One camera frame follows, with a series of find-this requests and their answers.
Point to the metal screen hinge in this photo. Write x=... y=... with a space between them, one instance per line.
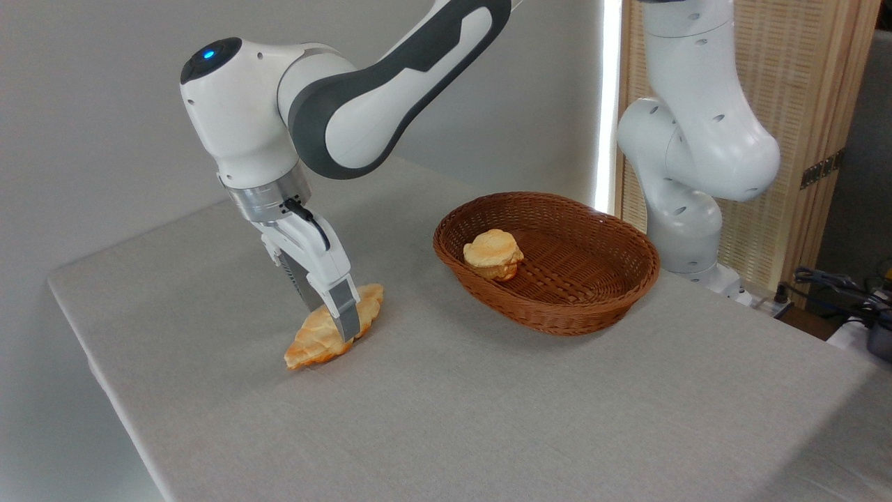
x=822 y=169

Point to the small round bread bun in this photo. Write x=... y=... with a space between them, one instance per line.
x=491 y=249

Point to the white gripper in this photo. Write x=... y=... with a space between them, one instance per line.
x=317 y=258

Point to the wooden bamboo folding screen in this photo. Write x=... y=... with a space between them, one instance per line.
x=801 y=84

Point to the grey tablecloth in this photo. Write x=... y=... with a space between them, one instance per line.
x=446 y=418

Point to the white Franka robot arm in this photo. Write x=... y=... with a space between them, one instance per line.
x=237 y=118

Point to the brown wicker oval basket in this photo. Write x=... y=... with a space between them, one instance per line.
x=578 y=307

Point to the long golden bread loaf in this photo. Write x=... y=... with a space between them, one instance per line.
x=313 y=345

